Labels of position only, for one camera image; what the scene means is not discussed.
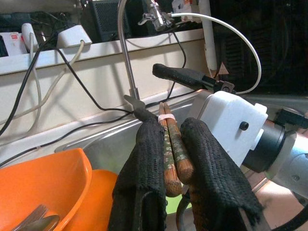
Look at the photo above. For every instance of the white plug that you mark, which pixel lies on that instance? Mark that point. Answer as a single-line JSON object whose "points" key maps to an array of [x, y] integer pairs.
{"points": [[29, 36]]}

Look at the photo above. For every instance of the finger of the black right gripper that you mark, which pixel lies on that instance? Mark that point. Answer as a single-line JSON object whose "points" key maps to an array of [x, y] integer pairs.
{"points": [[183, 75]]}

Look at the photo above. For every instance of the black appliance box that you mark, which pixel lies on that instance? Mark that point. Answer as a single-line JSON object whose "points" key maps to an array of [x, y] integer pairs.
{"points": [[276, 36]]}

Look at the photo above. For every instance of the black mesh box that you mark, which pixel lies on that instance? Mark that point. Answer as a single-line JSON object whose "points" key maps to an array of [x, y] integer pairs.
{"points": [[106, 19]]}

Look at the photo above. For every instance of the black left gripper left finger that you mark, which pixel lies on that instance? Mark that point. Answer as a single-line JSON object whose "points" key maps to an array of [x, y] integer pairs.
{"points": [[144, 168]]}

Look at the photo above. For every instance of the steel faucet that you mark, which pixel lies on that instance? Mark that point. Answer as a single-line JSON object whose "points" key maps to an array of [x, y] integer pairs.
{"points": [[127, 62]]}

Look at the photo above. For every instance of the pale tape band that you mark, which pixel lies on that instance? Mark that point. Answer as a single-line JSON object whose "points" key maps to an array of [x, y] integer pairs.
{"points": [[166, 117]]}

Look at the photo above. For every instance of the white adapter block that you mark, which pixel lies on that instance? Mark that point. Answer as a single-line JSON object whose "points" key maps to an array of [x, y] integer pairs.
{"points": [[72, 36]]}

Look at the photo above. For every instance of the green plate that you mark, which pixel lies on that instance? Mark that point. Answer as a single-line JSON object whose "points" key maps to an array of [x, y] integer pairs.
{"points": [[173, 204]]}

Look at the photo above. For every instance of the white pipe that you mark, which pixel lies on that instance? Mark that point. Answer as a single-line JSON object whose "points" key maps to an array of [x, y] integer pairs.
{"points": [[208, 36]]}

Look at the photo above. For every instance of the steel fork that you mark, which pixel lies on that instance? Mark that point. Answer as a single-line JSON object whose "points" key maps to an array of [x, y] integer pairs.
{"points": [[33, 214]]}

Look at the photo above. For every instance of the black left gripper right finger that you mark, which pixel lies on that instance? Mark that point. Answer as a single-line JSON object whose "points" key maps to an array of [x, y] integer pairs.
{"points": [[211, 173]]}

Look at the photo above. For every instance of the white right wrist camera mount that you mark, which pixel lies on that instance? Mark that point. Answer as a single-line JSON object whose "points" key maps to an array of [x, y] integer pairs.
{"points": [[228, 115]]}

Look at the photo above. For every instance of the orange plastic bowl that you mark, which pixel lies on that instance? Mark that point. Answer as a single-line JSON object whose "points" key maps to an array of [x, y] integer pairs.
{"points": [[36, 183]]}

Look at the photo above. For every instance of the white box red label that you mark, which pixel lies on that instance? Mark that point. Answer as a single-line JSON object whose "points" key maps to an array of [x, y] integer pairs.
{"points": [[13, 44]]}

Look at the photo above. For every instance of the stainless steel sink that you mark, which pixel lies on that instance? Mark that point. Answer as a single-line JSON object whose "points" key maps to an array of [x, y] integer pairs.
{"points": [[108, 149]]}

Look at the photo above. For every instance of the steel spoon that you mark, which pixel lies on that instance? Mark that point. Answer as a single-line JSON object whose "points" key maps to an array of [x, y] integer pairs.
{"points": [[48, 221]]}

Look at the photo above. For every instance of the orange plastic plate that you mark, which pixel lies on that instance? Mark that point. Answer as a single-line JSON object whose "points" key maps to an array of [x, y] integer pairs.
{"points": [[101, 199]]}

